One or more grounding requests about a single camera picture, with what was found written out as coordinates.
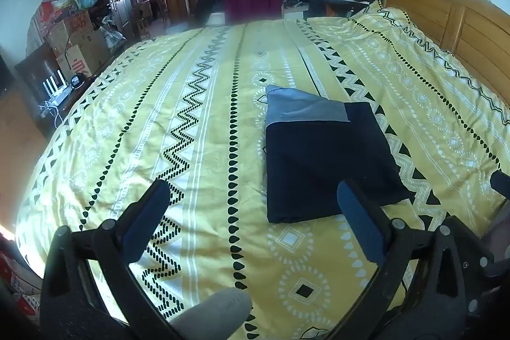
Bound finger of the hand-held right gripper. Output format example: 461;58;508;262
491;170;510;202

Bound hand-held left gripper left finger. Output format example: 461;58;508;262
50;178;184;340

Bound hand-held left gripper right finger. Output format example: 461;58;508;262
303;180;495;340

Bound navy shorts with grey waistband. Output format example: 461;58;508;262
264;85;416;224

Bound yellow patterned bedspread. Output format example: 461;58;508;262
16;7;510;340

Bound wooden dresser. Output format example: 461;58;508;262
0;85;74;181

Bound white router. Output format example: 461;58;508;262
41;68;68;99

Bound wooden headboard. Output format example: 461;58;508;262
384;0;510;102

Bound large red-printed cardboard box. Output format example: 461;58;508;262
55;30;107;77

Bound small cardboard box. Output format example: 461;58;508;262
45;11;96;46

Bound black jacket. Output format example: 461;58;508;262
193;0;224;28

